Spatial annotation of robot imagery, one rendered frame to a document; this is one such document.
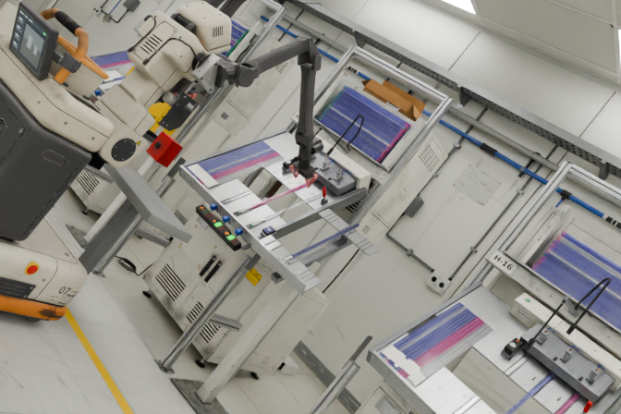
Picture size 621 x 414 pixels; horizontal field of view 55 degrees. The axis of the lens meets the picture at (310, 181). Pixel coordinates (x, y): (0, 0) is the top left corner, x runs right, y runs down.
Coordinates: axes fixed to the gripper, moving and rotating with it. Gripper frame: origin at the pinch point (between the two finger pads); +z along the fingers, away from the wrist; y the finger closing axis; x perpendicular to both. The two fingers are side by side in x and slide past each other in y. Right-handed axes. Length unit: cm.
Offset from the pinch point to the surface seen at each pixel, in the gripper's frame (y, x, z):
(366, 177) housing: -8.6, -36.6, 8.1
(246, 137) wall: 221, -122, 137
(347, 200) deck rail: -10.5, -22.8, 15.3
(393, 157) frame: -12, -51, -1
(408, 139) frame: -12, -61, -9
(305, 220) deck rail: -10.2, 5.3, 15.3
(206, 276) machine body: 24, 42, 61
